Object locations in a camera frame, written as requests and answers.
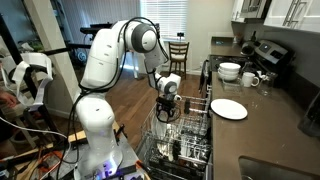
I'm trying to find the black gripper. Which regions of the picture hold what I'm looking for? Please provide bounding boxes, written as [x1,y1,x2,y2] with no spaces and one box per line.
[155,96,182,122]

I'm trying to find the metal robot base table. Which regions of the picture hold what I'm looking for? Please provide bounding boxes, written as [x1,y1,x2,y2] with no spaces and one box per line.
[61,131,149,180]

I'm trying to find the dishwasher lower rack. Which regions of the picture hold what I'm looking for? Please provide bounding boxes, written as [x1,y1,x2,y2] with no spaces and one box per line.
[134,133,214,180]

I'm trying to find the person hand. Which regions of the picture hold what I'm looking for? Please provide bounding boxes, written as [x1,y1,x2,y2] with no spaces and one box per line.
[0,91,18,108]

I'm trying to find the black rack clip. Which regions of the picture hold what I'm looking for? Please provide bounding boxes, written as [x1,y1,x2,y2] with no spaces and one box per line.
[183,98,192,115]

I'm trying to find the black table clamp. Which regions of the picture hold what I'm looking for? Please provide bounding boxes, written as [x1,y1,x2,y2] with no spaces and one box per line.
[113,123,128,139]

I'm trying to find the wooden chair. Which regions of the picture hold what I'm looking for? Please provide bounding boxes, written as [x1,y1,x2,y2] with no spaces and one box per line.
[167,41,190,84]

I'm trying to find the white ceramic bowl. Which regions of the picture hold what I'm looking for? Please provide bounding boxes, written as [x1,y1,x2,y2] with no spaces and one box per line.
[218,62,242,74]
[217,68,240,79]
[218,73,240,83]

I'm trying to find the white ceramic mug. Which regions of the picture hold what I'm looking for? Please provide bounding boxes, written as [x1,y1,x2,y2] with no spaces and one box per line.
[241,71,260,88]

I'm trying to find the wooden board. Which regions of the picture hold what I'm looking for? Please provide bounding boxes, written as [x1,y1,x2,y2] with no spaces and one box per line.
[66,122,121,145]

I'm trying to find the white window blinds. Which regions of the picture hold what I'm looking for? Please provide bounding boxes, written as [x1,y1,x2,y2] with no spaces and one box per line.
[139,0,189,43]

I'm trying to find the clear glass jar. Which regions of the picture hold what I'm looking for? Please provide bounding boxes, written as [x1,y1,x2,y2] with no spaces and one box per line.
[258,71,278,97]

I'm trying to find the black keyboard instrument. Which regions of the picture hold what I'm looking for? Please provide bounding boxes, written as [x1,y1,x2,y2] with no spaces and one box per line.
[79,22,114,36]

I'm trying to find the black kitchen stove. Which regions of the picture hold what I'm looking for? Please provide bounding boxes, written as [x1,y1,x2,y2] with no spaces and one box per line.
[199,39,296,99]

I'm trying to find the steel kitchen sink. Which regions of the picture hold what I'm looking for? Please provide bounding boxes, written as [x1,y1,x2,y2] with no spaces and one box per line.
[238,155,320,180]

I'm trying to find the narrow white cabinet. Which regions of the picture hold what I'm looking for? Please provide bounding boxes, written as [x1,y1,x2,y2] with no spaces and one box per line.
[230,0,246,24]

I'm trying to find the stainless steel microwave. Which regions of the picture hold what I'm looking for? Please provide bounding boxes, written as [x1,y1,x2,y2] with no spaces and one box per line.
[239,0,273,19]

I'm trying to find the black metal stand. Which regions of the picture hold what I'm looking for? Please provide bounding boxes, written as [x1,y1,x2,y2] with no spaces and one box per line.
[0,13,66,148]

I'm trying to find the wire dishwasher rack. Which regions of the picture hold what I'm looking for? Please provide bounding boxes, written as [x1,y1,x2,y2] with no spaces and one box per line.
[140,94,213,158]

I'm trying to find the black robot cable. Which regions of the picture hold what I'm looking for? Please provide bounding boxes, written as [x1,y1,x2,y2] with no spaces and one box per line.
[56,16,171,178]

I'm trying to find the small black tripod camera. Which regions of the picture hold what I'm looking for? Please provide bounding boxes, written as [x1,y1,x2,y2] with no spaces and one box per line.
[176,31,186,43]

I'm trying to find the orange cable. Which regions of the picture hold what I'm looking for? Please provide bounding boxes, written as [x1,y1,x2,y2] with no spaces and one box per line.
[36,150,65,173]

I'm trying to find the white fabric strap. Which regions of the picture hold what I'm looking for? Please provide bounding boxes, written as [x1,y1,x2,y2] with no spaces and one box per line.
[1,52,54,108]

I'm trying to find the white cable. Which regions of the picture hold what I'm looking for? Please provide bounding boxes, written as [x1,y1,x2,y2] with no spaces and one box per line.
[0,114,73,163]

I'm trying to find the white cabinet with metal handles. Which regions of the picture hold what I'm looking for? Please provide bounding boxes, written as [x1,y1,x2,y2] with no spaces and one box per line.
[263,0,320,34]

